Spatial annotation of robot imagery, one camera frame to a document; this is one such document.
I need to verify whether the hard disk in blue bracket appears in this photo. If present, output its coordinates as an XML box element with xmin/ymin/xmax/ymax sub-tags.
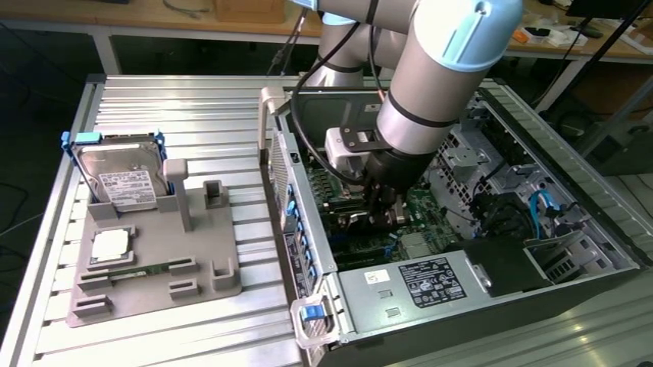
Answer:
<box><xmin>58</xmin><ymin>128</ymin><xmax>172</xmax><ymax>213</ymax></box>

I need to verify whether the silver disk bay cage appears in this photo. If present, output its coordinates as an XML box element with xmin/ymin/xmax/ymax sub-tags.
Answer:
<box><xmin>430</xmin><ymin>125</ymin><xmax>506</xmax><ymax>215</ymax></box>

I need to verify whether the black expansion slot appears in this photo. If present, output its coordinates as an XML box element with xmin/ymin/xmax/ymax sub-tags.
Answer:
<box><xmin>335</xmin><ymin>247</ymin><xmax>389</xmax><ymax>268</ymax></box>

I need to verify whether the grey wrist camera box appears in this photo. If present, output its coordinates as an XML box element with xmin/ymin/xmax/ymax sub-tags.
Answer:
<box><xmin>323</xmin><ymin>125</ymin><xmax>391</xmax><ymax>180</ymax></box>

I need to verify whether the wooden workbench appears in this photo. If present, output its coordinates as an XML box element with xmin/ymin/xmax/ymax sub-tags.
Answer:
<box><xmin>0</xmin><ymin>0</ymin><xmax>653</xmax><ymax>112</ymax></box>

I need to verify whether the silver power supply unit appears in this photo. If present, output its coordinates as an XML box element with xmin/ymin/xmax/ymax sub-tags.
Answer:
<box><xmin>335</xmin><ymin>254</ymin><xmax>494</xmax><ymax>336</ymax></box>

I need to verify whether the silver CPU chip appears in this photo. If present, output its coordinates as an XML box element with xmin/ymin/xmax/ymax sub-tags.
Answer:
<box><xmin>89</xmin><ymin>229</ymin><xmax>134</xmax><ymax>265</ymax></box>

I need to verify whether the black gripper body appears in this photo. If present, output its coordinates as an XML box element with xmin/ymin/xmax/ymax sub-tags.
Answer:
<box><xmin>364</xmin><ymin>151</ymin><xmax>435</xmax><ymax>192</ymax></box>

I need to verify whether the grey metal stand leg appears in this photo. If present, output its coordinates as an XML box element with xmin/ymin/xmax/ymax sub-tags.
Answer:
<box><xmin>572</xmin><ymin>74</ymin><xmax>653</xmax><ymax>156</ymax></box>

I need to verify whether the grey plastic parts rack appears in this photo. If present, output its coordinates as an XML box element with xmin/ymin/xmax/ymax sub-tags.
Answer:
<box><xmin>65</xmin><ymin>158</ymin><xmax>244</xmax><ymax>329</ymax></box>

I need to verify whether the black power wire bundle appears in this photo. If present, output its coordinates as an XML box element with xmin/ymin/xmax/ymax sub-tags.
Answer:
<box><xmin>466</xmin><ymin>193</ymin><xmax>531</xmax><ymax>240</ymax></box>

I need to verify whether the blue disk wire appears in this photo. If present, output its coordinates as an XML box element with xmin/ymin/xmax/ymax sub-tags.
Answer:
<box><xmin>527</xmin><ymin>190</ymin><xmax>559</xmax><ymax>240</ymax></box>

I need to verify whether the pale coiled cable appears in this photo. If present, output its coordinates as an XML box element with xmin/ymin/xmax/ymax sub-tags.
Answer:
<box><xmin>161</xmin><ymin>0</ymin><xmax>211</xmax><ymax>13</ymax></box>

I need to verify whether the thin hanging cable with plug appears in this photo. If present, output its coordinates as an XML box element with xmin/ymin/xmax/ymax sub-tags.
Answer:
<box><xmin>265</xmin><ymin>7</ymin><xmax>309</xmax><ymax>77</ymax></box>

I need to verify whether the black open PC case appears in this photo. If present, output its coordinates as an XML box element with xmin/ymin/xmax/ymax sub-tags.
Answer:
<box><xmin>257</xmin><ymin>86</ymin><xmax>653</xmax><ymax>367</ymax></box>

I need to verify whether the black round object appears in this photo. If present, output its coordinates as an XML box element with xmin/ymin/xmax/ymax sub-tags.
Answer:
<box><xmin>555</xmin><ymin>109</ymin><xmax>587</xmax><ymax>137</ymax></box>

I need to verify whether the black robot wrist cable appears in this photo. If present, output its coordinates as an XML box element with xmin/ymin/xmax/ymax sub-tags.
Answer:
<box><xmin>283</xmin><ymin>0</ymin><xmax>388</xmax><ymax>184</ymax></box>

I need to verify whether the black box on floor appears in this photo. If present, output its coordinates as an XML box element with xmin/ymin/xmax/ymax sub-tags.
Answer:
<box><xmin>586</xmin><ymin>122</ymin><xmax>653</xmax><ymax>177</ymax></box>

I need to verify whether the white and orange box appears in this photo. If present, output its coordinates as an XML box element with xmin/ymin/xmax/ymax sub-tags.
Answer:
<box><xmin>512</xmin><ymin>24</ymin><xmax>586</xmax><ymax>47</ymax></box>

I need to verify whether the black monitor with stand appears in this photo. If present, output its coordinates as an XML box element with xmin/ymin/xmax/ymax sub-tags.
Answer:
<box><xmin>564</xmin><ymin>0</ymin><xmax>653</xmax><ymax>38</ymax></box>

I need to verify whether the black tripod pole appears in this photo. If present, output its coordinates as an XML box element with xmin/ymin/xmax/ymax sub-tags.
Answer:
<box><xmin>532</xmin><ymin>0</ymin><xmax>646</xmax><ymax>110</ymax></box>

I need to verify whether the blue case latch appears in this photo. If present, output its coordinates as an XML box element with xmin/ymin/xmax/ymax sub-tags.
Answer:
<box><xmin>300</xmin><ymin>305</ymin><xmax>325</xmax><ymax>324</ymax></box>

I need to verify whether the green RAM stick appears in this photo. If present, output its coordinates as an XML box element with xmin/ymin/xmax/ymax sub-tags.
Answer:
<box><xmin>80</xmin><ymin>263</ymin><xmax>172</xmax><ymax>280</ymax></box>

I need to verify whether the silver slanted drive bracket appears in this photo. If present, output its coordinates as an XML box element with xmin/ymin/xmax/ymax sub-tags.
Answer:
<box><xmin>523</xmin><ymin>229</ymin><xmax>595</xmax><ymax>284</ymax></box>

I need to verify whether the silver chipset heat sink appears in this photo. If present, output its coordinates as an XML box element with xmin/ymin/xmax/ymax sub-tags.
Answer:
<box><xmin>400</xmin><ymin>235</ymin><xmax>439</xmax><ymax>259</ymax></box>

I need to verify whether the CPU socket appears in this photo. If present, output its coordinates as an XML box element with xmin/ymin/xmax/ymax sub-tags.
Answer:
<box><xmin>335</xmin><ymin>179</ymin><xmax>368</xmax><ymax>200</ymax></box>

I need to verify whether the green motherboard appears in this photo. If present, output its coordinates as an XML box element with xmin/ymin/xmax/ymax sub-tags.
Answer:
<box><xmin>300</xmin><ymin>152</ymin><xmax>460</xmax><ymax>268</ymax></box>

